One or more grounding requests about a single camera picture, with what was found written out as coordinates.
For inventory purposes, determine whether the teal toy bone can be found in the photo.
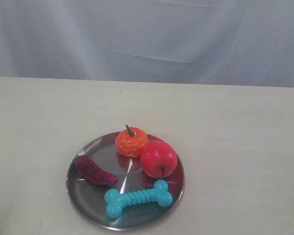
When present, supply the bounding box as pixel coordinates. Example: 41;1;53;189
104;180;173;219

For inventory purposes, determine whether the round stainless steel plate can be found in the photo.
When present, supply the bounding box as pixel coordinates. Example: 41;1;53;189
66;132;185;231

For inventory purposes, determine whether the white backdrop cloth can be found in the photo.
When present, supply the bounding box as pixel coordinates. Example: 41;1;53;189
0;0;294;87

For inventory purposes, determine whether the orange toy pumpkin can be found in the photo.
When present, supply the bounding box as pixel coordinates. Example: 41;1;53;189
115;125;149;158

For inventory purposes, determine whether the red toy apple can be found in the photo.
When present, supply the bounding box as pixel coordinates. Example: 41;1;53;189
140;141;177;179

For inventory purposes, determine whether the purple toy sweet potato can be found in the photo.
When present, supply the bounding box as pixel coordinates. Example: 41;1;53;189
73;155;118;185

